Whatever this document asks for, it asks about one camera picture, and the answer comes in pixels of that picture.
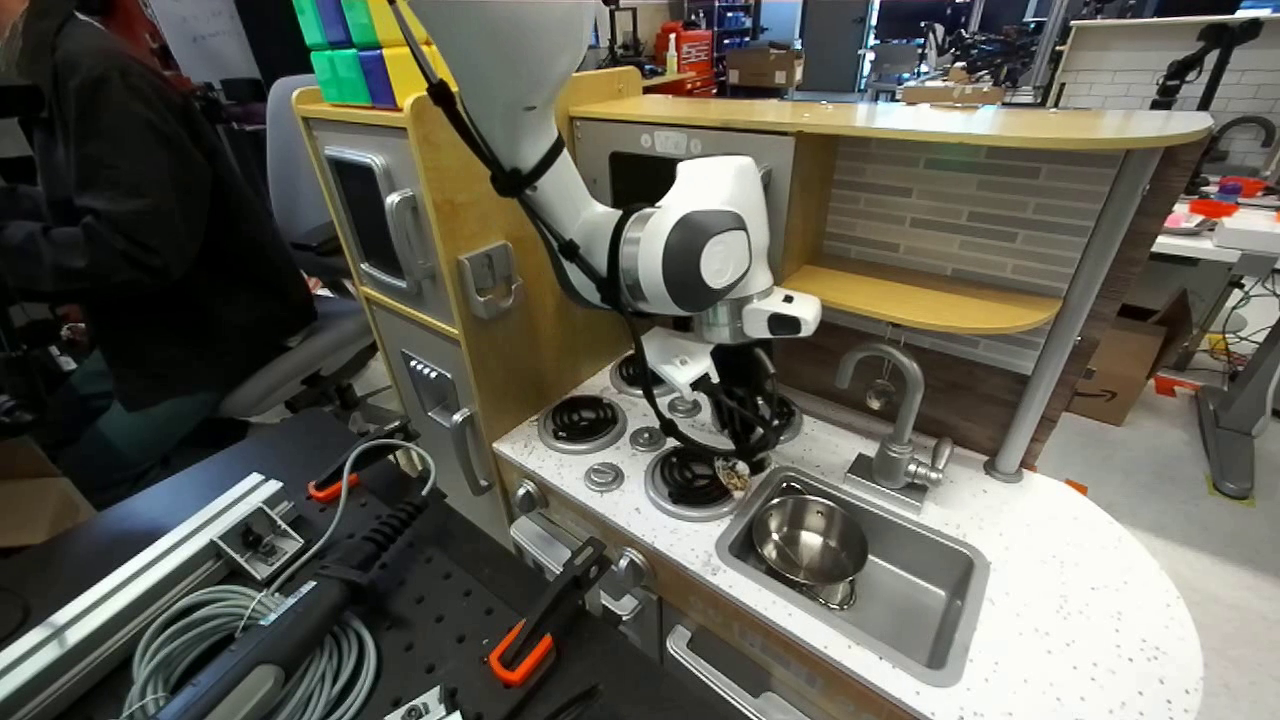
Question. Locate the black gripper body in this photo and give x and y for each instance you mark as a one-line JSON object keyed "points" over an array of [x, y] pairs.
{"points": [[740, 376]]}

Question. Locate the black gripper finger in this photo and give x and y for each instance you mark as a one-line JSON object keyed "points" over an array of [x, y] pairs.
{"points": [[728, 438], [772, 421]]}

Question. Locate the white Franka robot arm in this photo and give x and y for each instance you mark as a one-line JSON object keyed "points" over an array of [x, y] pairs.
{"points": [[522, 81]]}

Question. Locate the small steel pot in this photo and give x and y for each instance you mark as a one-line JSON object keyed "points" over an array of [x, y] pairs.
{"points": [[804, 540]]}

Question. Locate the grey round stove knob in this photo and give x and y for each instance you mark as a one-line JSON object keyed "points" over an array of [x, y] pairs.
{"points": [[651, 438], [684, 404], [603, 477]]}

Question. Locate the grey toy faucet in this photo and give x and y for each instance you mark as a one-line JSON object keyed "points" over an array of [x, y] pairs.
{"points": [[904, 426]]}

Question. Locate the chrome kitchen front knob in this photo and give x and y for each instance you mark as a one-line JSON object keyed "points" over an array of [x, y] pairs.
{"points": [[525, 499], [626, 587]]}

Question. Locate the wooden toy kitchen unit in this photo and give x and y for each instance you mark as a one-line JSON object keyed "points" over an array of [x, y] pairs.
{"points": [[534, 346]]}

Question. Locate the grey toy sink basin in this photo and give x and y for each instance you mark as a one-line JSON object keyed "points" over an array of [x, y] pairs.
{"points": [[922, 602]]}

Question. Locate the grey latch on wood panel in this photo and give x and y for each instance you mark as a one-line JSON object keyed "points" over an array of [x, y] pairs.
{"points": [[491, 280]]}

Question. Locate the grey toy control panel door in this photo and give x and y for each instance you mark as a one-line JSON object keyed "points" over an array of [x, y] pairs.
{"points": [[446, 415]]}

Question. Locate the small cardboard box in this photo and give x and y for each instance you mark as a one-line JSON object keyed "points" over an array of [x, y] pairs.
{"points": [[763, 69]]}

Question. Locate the large brown cardboard box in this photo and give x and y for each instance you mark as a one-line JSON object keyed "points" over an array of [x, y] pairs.
{"points": [[1120, 367]]}

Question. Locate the black clamp orange tip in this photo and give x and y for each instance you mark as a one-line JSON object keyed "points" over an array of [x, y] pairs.
{"points": [[361, 477]]}

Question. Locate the yellow plastic toy block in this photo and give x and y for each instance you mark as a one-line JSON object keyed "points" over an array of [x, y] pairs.
{"points": [[393, 20], [405, 78]]}

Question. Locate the black desk leg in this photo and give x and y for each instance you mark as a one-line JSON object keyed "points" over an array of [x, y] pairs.
{"points": [[1242, 415]]}

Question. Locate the blue plastic toy block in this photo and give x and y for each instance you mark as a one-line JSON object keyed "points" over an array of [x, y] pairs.
{"points": [[379, 78]]}

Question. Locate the grey swivel chair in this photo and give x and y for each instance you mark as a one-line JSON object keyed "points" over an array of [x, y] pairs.
{"points": [[303, 175]]}

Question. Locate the white board panel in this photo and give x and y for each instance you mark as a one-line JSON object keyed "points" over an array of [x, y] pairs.
{"points": [[1120, 65]]}

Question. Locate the green plastic toy block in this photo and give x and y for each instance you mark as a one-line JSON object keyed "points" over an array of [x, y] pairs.
{"points": [[310, 20], [358, 20], [338, 78]]}

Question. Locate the person in black jacket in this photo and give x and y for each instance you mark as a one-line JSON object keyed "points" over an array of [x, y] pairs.
{"points": [[134, 226]]}

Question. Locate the flat cardboard piece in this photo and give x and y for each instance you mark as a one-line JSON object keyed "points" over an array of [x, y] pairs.
{"points": [[42, 503]]}

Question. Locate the grey kitchen support post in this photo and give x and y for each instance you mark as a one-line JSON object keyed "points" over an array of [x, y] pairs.
{"points": [[1067, 321]]}

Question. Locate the metal corner bracket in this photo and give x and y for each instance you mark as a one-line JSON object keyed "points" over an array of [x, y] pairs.
{"points": [[260, 540]]}

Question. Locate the aluminium extrusion rail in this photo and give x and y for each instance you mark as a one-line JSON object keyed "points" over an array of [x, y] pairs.
{"points": [[120, 587]]}

